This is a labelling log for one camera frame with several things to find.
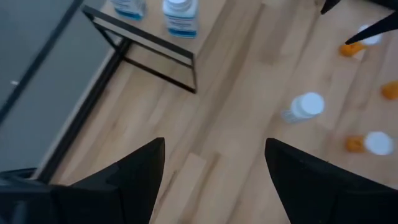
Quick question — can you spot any wooden shelf black metal frame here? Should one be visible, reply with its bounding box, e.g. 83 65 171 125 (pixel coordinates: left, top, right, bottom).
81 0 231 94

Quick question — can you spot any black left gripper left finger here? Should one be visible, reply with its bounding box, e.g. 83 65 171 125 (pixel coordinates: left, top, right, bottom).
52 137 165 224

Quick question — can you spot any white bottle blue label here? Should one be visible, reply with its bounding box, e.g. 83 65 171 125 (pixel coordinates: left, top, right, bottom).
110 0 147 21
162 0 200 39
280 91 326 124

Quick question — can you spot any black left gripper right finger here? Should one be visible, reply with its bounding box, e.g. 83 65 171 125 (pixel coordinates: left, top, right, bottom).
264 138 398 224

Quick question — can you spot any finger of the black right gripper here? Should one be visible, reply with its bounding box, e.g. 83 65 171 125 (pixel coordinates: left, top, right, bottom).
320 0 341 15
345 12 398 45

